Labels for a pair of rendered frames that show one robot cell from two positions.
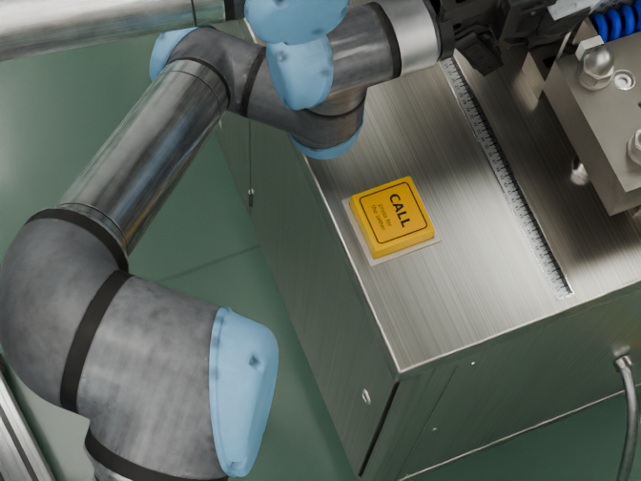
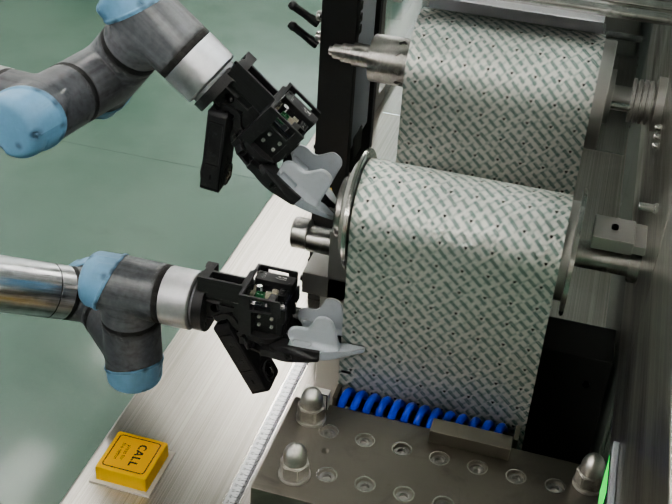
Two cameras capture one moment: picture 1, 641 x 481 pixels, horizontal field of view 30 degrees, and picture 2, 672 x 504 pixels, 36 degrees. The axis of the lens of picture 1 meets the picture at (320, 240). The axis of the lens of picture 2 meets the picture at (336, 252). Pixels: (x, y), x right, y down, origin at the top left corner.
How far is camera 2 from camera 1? 0.92 m
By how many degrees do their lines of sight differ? 42
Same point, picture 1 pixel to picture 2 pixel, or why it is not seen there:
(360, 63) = (128, 284)
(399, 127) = (201, 425)
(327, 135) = (111, 355)
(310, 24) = (13, 135)
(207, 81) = (65, 277)
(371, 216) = (116, 447)
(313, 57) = (103, 264)
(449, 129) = (232, 445)
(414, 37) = (172, 287)
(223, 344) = not seen: outside the picture
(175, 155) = not seen: outside the picture
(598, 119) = (283, 440)
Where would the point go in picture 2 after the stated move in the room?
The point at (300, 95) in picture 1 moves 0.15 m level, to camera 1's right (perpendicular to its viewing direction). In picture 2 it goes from (82, 285) to (157, 341)
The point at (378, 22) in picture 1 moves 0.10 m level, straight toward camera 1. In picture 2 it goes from (159, 268) to (88, 298)
